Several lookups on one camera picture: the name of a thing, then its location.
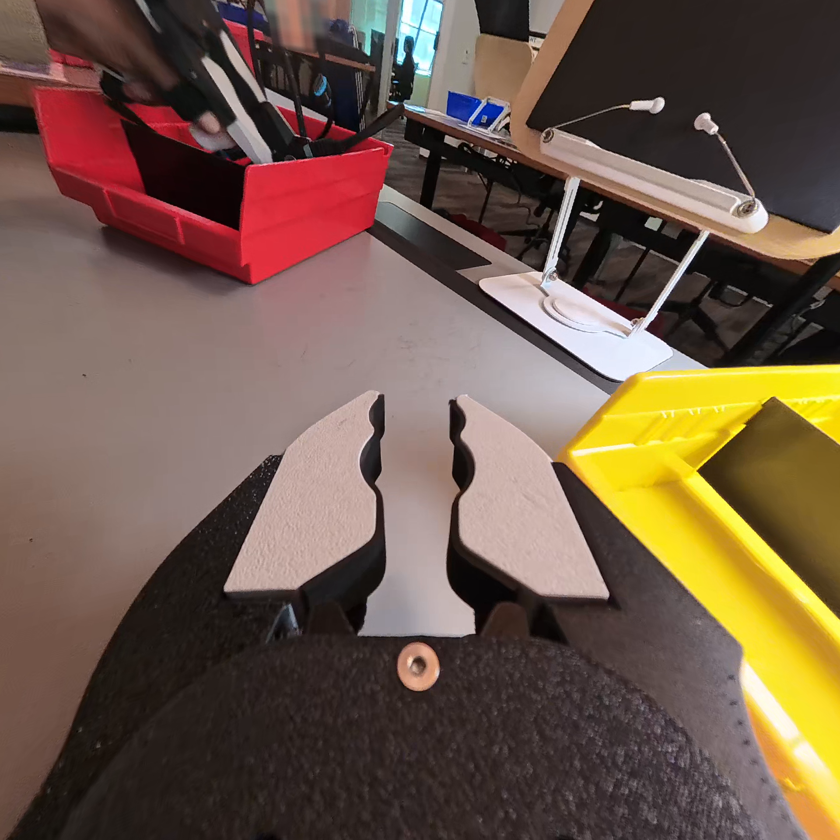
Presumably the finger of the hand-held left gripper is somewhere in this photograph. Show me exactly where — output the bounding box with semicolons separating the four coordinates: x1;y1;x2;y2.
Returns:
199;26;312;166

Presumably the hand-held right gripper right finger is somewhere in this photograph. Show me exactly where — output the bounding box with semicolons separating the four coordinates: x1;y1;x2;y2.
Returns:
448;394;611;611

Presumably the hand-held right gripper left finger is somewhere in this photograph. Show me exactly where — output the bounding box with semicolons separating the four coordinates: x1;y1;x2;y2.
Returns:
223;390;388;614

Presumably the red plastic bin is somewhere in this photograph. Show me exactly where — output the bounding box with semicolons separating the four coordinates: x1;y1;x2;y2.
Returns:
31;84;395;286

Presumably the yellow plastic bin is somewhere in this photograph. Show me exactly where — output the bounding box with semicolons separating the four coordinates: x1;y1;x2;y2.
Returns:
556;364;840;840

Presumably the black bin divider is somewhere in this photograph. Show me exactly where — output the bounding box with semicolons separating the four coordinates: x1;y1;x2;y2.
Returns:
697;395;840;619
121;120;249;231

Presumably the wooden desk with black legs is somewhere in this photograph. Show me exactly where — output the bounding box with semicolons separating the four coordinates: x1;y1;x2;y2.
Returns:
387;101;840;368

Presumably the beige wooden board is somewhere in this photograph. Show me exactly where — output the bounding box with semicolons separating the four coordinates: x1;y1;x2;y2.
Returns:
474;33;534;106

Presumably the black board with wooden rim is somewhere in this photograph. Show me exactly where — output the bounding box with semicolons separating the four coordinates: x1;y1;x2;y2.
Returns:
511;0;840;261

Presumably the black braided hdmi cable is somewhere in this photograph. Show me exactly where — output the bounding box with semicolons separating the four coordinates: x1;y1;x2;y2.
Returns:
279;49;406;163

